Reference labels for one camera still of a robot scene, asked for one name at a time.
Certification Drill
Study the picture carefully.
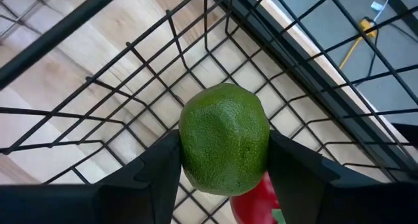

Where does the green plastic lime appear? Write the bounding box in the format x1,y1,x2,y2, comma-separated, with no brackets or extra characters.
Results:
178,82,271,197

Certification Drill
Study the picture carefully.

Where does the red plastic tomato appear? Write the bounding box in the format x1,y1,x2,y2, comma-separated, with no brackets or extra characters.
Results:
229,170,287,224

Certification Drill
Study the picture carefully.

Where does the black wire basket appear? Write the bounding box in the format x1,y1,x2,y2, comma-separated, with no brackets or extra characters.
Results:
0,0,418,224

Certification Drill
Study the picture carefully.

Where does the yellow power plug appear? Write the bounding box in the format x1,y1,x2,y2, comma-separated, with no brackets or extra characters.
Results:
338,17,379,70

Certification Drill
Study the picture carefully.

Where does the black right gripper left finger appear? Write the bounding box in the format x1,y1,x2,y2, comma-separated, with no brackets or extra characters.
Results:
0,129,182,224

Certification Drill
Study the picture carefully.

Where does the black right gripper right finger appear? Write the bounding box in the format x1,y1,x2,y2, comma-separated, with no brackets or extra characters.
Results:
267,129,418,224

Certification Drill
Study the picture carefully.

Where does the white cable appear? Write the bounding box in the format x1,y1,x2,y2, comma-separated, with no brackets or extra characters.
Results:
370,0,392,12

